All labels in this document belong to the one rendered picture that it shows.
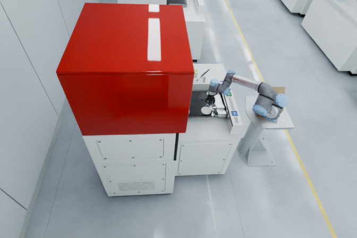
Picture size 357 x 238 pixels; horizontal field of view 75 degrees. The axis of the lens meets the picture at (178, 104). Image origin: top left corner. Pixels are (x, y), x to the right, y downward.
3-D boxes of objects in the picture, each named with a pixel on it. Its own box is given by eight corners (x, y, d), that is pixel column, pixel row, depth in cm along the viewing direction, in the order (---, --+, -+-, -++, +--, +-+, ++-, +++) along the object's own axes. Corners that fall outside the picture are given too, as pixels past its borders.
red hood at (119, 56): (82, 135, 167) (54, 71, 123) (99, 64, 221) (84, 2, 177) (186, 133, 174) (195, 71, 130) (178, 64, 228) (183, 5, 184)
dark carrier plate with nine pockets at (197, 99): (178, 116, 227) (178, 116, 226) (176, 91, 250) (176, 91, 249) (213, 116, 230) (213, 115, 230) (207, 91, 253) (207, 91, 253)
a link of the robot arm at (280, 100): (283, 95, 225) (291, 97, 211) (278, 108, 226) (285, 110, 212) (273, 90, 223) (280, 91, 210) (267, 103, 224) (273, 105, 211)
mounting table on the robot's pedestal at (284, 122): (275, 103, 276) (279, 95, 266) (289, 134, 246) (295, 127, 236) (238, 103, 272) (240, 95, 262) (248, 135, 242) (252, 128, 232)
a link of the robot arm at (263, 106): (283, 109, 220) (272, 98, 175) (277, 123, 221) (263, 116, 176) (271, 104, 227) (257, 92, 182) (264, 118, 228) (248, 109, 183)
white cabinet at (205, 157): (171, 179, 277) (175, 141, 217) (168, 116, 342) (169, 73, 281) (224, 177, 283) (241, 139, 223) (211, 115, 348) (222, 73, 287)
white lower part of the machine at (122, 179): (108, 200, 258) (93, 163, 197) (116, 137, 312) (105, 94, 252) (172, 196, 264) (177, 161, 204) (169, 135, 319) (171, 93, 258)
